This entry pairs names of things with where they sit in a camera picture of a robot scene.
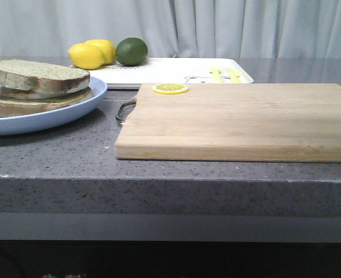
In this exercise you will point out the light blue plate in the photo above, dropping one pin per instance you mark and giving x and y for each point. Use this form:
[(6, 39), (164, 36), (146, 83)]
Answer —
[(57, 117)]

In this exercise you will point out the bread slice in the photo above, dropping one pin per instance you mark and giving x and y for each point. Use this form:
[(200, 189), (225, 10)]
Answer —
[(15, 107), (42, 77)]

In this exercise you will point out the fried egg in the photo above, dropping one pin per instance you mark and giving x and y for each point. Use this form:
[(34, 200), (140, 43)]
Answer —
[(32, 95)]

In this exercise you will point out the white bear tray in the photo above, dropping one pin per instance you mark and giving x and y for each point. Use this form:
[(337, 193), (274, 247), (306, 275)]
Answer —
[(168, 70)]

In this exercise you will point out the yellow lemon slice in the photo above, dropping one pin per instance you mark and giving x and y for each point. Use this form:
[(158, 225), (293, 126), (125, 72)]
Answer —
[(170, 88)]

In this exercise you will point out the yellow plastic fork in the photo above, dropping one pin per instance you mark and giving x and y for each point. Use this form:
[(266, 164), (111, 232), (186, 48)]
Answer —
[(215, 72)]

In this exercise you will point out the green lime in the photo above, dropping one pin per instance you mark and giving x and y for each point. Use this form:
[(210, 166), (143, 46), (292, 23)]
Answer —
[(131, 51)]

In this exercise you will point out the wooden cutting board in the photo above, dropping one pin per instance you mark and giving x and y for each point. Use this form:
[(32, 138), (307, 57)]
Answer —
[(255, 122)]

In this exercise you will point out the rear yellow lemon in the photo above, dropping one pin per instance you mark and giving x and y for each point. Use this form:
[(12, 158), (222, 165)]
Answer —
[(107, 47)]

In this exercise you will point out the white curtain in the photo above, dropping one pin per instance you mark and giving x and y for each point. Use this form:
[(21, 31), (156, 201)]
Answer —
[(222, 29)]

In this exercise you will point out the front yellow lemon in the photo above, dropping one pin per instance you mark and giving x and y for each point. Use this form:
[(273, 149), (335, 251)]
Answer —
[(86, 56)]

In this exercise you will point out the metal cutting board handle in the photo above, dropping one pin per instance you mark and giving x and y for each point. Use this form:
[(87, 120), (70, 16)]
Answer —
[(125, 109)]

